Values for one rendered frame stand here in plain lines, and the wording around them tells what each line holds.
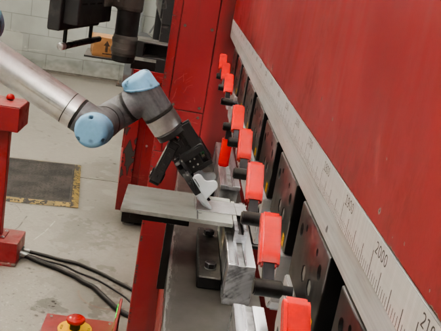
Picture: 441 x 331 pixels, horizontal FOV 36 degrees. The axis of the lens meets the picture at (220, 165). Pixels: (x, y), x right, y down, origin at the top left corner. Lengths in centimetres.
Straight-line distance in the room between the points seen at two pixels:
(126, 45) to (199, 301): 172
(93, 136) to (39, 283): 201
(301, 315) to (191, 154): 109
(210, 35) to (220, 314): 124
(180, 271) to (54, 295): 176
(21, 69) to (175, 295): 58
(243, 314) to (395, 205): 84
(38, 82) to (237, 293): 62
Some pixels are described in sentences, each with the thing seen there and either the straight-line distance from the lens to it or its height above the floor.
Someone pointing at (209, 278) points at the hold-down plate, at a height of 90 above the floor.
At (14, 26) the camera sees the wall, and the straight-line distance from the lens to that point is 882.
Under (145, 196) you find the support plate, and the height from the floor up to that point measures 100.
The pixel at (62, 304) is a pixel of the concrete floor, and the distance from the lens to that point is 326.
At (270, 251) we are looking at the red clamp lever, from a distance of 72.
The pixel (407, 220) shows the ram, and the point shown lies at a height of 143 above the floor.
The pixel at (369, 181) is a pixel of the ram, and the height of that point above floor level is 143.
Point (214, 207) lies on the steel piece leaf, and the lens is 168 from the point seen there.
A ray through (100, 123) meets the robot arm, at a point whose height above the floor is 121.
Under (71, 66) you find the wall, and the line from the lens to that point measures 879.
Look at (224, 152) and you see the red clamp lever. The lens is 147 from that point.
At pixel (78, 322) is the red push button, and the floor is 81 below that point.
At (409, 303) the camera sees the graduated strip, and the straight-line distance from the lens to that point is 42.
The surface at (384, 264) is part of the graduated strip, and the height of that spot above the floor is 139.
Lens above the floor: 156
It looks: 16 degrees down
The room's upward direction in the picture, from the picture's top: 10 degrees clockwise
